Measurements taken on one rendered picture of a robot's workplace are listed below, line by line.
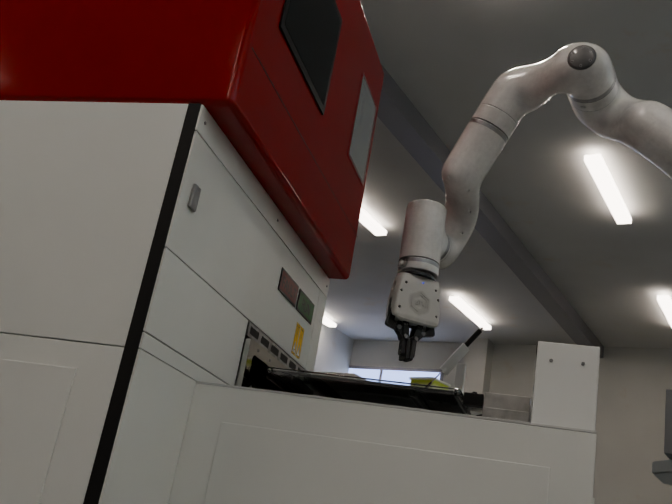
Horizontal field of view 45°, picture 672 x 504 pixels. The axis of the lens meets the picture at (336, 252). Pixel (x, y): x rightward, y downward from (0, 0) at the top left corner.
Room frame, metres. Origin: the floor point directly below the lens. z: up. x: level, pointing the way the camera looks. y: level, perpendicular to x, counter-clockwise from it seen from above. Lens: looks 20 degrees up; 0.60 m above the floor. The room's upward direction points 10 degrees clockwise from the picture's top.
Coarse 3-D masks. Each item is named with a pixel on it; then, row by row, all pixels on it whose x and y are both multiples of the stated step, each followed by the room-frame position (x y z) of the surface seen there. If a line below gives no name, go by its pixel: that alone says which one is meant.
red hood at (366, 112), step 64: (0, 0) 1.29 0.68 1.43; (64, 0) 1.25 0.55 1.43; (128, 0) 1.21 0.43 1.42; (192, 0) 1.17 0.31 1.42; (256, 0) 1.14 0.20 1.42; (320, 0) 1.37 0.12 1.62; (0, 64) 1.27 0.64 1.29; (64, 64) 1.23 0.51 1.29; (128, 64) 1.19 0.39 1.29; (192, 64) 1.16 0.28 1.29; (256, 64) 1.18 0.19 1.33; (320, 64) 1.44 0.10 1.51; (256, 128) 1.23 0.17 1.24; (320, 128) 1.52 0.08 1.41; (320, 192) 1.59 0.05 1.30; (320, 256) 1.77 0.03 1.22
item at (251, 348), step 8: (248, 344) 1.49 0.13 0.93; (256, 344) 1.52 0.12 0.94; (248, 352) 1.49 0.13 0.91; (256, 352) 1.53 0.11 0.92; (264, 352) 1.57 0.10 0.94; (240, 360) 1.50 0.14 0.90; (248, 360) 1.50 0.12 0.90; (256, 360) 1.57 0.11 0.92; (264, 360) 1.58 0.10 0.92; (272, 360) 1.62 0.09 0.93; (240, 368) 1.50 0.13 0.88; (248, 368) 1.51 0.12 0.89; (240, 376) 1.49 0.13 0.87; (248, 376) 1.52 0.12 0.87; (240, 384) 1.49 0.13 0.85; (248, 384) 1.52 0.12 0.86; (256, 384) 1.56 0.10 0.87; (296, 392) 1.84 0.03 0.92
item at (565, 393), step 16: (544, 352) 1.23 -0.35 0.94; (560, 352) 1.22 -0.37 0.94; (576, 352) 1.22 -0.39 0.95; (592, 352) 1.21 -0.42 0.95; (544, 368) 1.23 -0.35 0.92; (560, 368) 1.22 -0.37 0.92; (576, 368) 1.22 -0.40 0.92; (592, 368) 1.21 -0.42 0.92; (544, 384) 1.23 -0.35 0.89; (560, 384) 1.22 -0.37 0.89; (576, 384) 1.22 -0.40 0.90; (592, 384) 1.21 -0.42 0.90; (544, 400) 1.23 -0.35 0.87; (560, 400) 1.22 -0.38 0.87; (576, 400) 1.22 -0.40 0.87; (592, 400) 1.21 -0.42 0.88; (544, 416) 1.23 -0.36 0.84; (560, 416) 1.22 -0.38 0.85; (576, 416) 1.22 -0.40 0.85; (592, 416) 1.21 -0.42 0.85
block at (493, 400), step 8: (488, 392) 1.44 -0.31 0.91; (488, 400) 1.43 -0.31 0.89; (496, 400) 1.43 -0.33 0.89; (504, 400) 1.43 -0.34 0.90; (512, 400) 1.42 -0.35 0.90; (520, 400) 1.42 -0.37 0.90; (528, 400) 1.41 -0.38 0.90; (504, 408) 1.43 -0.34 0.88; (512, 408) 1.42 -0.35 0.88; (520, 408) 1.42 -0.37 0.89; (528, 408) 1.41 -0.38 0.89
